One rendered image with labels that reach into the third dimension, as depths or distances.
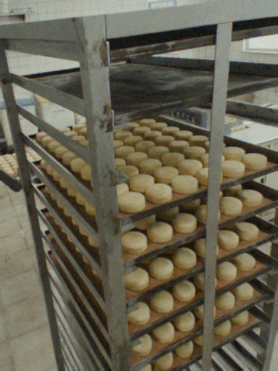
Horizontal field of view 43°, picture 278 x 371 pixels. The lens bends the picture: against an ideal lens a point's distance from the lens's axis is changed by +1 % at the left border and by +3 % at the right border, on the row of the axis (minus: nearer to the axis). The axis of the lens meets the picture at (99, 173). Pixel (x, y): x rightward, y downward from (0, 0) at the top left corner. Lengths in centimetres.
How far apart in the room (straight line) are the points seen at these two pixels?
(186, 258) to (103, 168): 34
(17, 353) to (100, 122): 207
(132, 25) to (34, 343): 217
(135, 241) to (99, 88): 32
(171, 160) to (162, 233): 19
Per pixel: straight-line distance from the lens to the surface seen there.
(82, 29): 47
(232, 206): 80
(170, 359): 95
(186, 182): 69
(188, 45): 57
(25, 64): 617
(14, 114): 108
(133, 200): 62
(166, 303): 81
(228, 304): 96
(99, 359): 110
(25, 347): 245
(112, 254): 60
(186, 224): 72
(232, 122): 264
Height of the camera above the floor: 182
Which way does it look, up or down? 24 degrees down
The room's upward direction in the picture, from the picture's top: 6 degrees counter-clockwise
